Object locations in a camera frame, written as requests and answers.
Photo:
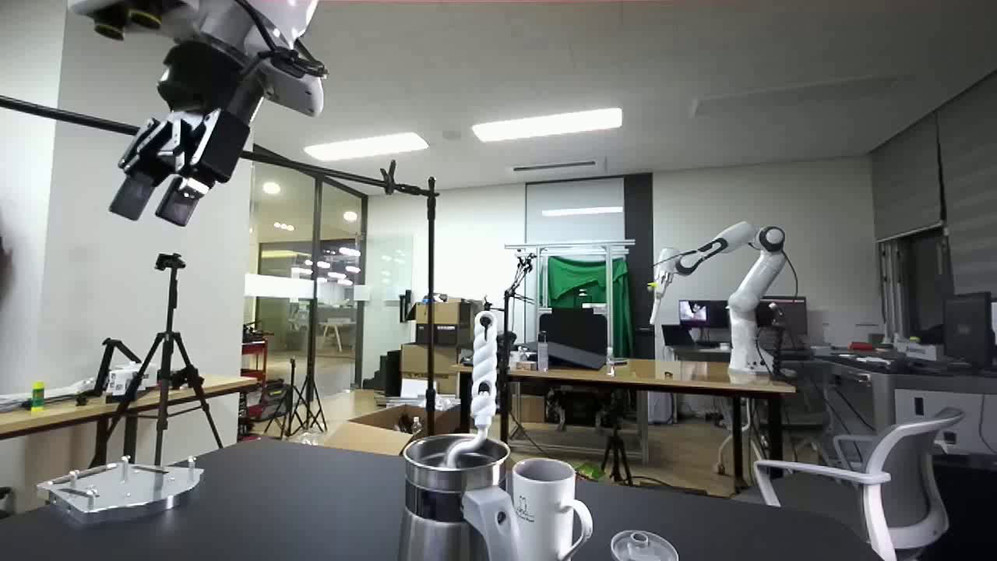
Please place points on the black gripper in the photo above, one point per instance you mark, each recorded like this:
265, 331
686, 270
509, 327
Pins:
203, 79

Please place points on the white spoon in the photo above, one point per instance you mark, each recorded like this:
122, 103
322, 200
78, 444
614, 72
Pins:
485, 363

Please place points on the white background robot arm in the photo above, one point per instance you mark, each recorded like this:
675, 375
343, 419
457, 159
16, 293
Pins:
748, 301

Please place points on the black horizontal boom pole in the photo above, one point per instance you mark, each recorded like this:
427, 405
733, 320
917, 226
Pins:
312, 167

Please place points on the rectangular ceiling light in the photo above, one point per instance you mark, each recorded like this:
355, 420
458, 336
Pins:
364, 148
547, 126

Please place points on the small black tabletop stand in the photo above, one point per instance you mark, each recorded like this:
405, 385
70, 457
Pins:
105, 367

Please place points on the small green bottle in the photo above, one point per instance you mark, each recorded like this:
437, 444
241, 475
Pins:
40, 397

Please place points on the long wooden bench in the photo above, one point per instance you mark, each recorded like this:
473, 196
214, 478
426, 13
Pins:
64, 410

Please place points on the black vertical stand pole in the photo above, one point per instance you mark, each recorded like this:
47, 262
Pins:
430, 312

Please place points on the stacked cardboard boxes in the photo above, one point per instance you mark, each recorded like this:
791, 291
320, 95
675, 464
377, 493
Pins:
441, 331

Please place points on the open cardboard box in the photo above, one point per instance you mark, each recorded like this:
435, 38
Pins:
386, 426

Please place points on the black light stand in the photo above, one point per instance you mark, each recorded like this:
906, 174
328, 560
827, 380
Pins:
509, 344

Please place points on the green backdrop cloth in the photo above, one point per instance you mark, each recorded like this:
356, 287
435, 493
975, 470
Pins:
586, 280

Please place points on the white ceramic mug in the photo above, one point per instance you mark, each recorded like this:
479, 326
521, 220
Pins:
547, 509

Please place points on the wooden table with black legs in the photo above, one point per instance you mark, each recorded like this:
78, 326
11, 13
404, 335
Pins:
643, 375

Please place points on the clear plastic lid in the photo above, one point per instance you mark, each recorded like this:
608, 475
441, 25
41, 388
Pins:
643, 546

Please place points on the white office chair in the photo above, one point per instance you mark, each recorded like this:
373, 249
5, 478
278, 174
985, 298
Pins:
906, 478

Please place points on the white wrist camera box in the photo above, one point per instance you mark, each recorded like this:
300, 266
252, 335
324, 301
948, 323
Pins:
297, 89

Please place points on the tall black camera tripod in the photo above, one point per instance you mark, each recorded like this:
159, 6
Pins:
168, 363

